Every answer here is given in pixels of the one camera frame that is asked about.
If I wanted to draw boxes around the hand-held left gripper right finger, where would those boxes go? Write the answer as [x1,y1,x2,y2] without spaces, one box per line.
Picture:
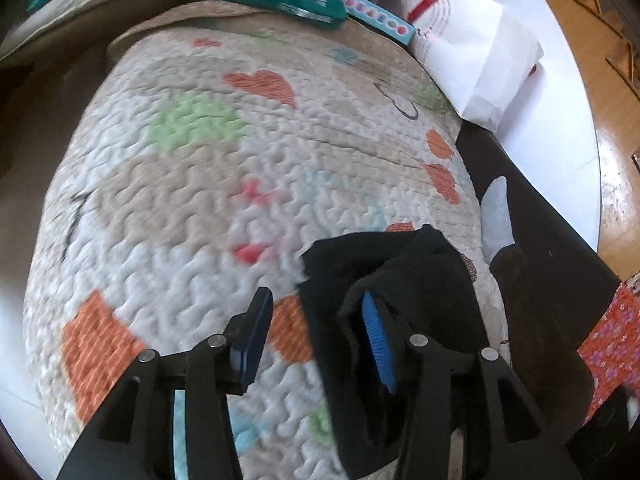
[350,287,583,480]

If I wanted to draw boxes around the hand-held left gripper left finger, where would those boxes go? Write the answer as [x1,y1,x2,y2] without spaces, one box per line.
[57,286,275,480]

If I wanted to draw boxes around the black pants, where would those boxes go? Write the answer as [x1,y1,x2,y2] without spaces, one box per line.
[297,224,507,480]

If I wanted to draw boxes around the red floral cloth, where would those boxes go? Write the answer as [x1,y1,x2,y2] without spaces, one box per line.
[577,282,640,421]

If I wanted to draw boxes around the person's brown trouser leg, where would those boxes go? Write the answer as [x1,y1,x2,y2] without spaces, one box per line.
[489,245,597,441]

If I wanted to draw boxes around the quilted patterned blanket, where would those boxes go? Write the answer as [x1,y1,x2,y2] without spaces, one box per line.
[22,2,506,480]

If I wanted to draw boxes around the person's white sock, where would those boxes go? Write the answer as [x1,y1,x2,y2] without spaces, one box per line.
[480,177,516,261]

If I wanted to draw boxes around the white floor mat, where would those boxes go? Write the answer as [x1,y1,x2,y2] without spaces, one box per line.
[492,0,601,253]

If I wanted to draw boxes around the light blue shapes box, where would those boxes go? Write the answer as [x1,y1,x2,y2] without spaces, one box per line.
[340,0,417,48]

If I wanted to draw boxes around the beige seat cushion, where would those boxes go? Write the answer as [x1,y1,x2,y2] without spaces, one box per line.
[0,0,191,68]

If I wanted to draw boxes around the white bag red handles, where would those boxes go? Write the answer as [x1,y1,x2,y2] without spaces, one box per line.
[390,0,545,128]

